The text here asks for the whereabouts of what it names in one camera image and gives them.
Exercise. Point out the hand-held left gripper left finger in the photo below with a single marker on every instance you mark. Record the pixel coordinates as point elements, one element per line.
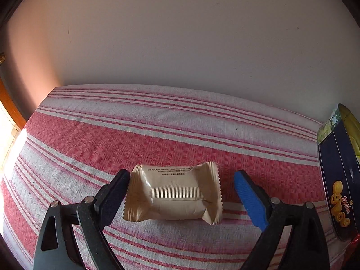
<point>112,199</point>

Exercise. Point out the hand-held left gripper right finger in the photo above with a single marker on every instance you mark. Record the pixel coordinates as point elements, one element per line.
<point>250,199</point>

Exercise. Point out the beige snack packet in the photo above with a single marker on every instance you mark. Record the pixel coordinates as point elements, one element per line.
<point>174,191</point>

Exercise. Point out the round blue cookie tin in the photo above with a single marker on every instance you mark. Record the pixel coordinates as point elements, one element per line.
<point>337,168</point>

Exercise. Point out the red striped tablecloth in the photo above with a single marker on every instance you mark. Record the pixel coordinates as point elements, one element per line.
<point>168,135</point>

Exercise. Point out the brass door latch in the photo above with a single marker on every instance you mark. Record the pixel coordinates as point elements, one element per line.
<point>2,58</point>

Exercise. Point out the wooden door frame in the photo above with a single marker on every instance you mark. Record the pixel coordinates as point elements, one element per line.
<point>11,104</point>

